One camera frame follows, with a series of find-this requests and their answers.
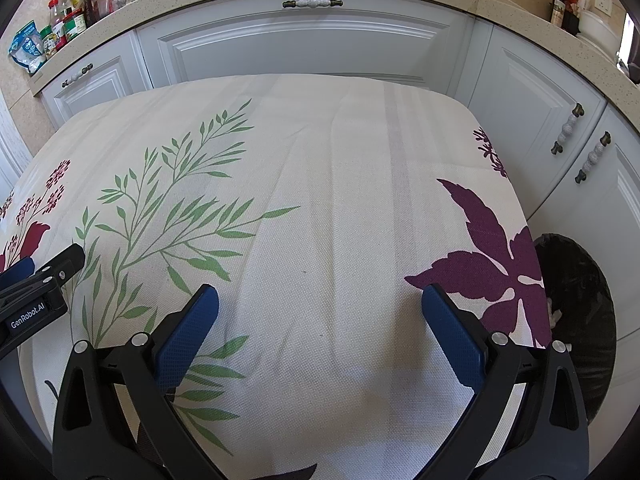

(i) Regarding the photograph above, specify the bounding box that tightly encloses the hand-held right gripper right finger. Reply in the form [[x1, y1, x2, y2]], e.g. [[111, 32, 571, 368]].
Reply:
[[422, 284, 591, 480]]

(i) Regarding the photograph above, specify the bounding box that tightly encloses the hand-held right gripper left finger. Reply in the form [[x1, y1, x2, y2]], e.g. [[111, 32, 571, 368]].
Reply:
[[52, 284, 223, 480]]

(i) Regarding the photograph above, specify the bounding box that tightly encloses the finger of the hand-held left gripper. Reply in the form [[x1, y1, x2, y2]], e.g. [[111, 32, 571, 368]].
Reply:
[[0, 256, 37, 289], [0, 243, 86, 313]]

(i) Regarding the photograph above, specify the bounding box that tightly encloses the black trash bin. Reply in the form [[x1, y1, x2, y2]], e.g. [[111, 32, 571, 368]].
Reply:
[[532, 232, 617, 426]]

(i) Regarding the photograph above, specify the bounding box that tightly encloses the white ribbed cabinet panel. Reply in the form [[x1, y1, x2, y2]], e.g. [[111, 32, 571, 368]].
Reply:
[[0, 95, 56, 196]]

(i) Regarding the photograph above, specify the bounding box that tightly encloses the small white cabinet door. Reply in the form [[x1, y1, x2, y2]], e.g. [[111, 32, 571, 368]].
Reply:
[[40, 55, 151, 128]]

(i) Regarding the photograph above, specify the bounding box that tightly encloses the floral tablecloth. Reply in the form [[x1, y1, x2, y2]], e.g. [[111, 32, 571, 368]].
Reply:
[[0, 74, 553, 480]]

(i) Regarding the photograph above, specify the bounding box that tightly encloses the blue white packet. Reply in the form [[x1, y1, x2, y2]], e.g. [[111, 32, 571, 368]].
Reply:
[[7, 21, 47, 75]]

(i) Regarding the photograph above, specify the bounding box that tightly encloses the group of condiment bottles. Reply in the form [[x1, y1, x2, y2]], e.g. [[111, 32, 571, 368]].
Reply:
[[47, 0, 173, 53]]

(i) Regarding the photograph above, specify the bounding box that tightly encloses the white cabinet drawer front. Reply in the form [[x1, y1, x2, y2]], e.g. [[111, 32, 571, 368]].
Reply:
[[135, 0, 473, 106]]

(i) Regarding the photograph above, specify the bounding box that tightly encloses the white lidded pot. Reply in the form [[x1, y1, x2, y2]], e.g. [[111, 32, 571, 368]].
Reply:
[[577, 10, 621, 56]]

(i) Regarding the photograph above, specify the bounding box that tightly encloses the red packet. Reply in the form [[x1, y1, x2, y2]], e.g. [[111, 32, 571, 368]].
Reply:
[[565, 0, 591, 33]]

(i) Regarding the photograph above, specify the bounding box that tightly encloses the ceramic door handle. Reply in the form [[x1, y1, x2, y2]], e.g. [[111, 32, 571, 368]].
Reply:
[[61, 63, 94, 88], [551, 103, 586, 155], [574, 131, 612, 184]]

